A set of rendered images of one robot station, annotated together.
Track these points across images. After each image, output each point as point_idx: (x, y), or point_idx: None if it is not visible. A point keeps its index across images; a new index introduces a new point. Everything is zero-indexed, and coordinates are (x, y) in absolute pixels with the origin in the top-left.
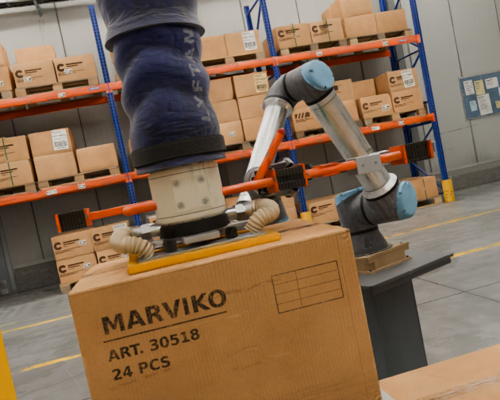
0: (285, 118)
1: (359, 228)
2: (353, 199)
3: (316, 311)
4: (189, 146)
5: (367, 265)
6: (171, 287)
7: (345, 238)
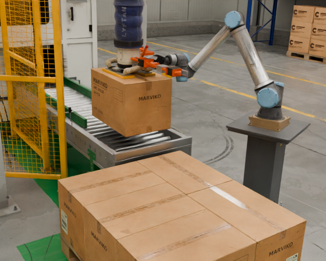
0: (226, 34)
1: None
2: None
3: (118, 102)
4: (116, 42)
5: (251, 120)
6: (101, 77)
7: (124, 86)
